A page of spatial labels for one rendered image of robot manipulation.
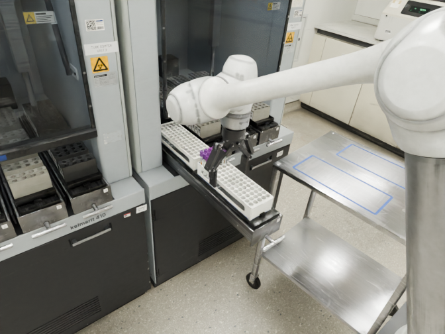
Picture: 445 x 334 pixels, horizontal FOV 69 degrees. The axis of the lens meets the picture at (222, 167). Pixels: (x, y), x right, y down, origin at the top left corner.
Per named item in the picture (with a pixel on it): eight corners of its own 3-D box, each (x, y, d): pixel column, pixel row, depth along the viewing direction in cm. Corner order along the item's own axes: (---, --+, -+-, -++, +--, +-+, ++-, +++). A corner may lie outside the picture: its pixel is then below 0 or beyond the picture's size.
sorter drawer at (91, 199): (24, 129, 151) (18, 112, 145) (55, 122, 158) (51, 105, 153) (78, 223, 106) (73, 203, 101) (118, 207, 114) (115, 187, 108)
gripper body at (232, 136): (231, 133, 96) (228, 159, 102) (252, 126, 101) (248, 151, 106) (216, 122, 101) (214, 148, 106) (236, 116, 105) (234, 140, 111)
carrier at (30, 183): (51, 183, 108) (47, 169, 105) (53, 186, 107) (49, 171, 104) (12, 196, 102) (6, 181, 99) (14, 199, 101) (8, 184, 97)
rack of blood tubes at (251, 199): (196, 175, 121) (197, 162, 117) (217, 167, 126) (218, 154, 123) (249, 223, 103) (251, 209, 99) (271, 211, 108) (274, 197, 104)
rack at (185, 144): (155, 138, 140) (154, 126, 137) (175, 132, 145) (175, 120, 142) (193, 173, 122) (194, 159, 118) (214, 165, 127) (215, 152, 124)
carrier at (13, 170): (46, 173, 112) (41, 159, 109) (47, 176, 111) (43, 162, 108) (7, 184, 106) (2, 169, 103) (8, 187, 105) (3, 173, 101)
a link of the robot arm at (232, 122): (257, 111, 97) (254, 128, 101) (238, 99, 103) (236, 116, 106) (234, 117, 92) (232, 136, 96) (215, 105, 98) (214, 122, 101)
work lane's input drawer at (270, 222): (148, 149, 145) (146, 131, 140) (174, 140, 153) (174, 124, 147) (259, 256, 101) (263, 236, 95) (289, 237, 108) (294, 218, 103)
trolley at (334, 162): (244, 282, 178) (267, 159, 130) (293, 241, 205) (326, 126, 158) (355, 384, 140) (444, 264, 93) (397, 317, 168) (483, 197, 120)
